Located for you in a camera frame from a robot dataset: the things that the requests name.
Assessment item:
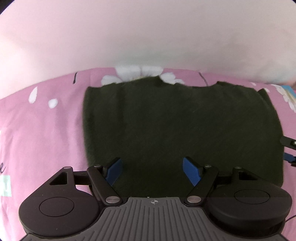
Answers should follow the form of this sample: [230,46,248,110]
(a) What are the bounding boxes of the pink floral bed sheet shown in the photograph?
[1,66,295,240]

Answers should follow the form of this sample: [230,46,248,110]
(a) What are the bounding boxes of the black knit sweater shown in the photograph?
[83,77,284,197]

